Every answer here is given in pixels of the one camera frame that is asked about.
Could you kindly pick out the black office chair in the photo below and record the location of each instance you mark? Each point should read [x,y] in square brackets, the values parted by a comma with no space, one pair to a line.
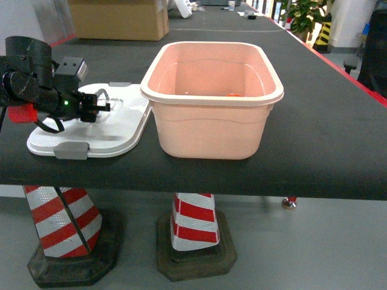
[373,69]

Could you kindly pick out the red metal frame table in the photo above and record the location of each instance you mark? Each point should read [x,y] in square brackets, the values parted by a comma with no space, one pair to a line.
[289,203]

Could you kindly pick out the cardboard box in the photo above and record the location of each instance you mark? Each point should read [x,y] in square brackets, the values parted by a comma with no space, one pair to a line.
[120,20]

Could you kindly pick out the left red white cone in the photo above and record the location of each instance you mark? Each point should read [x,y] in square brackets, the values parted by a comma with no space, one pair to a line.
[78,242]

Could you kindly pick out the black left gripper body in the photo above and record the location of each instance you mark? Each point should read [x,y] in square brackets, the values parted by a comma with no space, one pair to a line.
[64,101]

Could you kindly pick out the pink plastic box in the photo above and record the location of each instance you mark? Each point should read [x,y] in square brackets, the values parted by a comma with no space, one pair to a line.
[211,100]

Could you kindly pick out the white box lid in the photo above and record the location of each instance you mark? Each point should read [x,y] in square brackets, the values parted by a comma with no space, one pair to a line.
[112,134]

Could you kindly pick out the right red white cone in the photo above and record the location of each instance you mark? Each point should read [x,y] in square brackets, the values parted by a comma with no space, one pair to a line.
[193,240]

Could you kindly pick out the yellow black striped post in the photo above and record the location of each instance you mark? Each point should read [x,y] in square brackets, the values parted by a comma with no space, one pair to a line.
[322,40]

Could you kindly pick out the green potted plant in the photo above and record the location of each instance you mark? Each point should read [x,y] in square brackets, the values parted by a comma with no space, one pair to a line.
[304,14]

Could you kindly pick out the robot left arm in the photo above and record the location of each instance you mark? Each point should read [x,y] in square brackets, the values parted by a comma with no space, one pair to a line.
[36,89]

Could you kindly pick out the red white cone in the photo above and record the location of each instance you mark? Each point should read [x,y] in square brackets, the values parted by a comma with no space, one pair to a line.
[193,240]
[78,242]

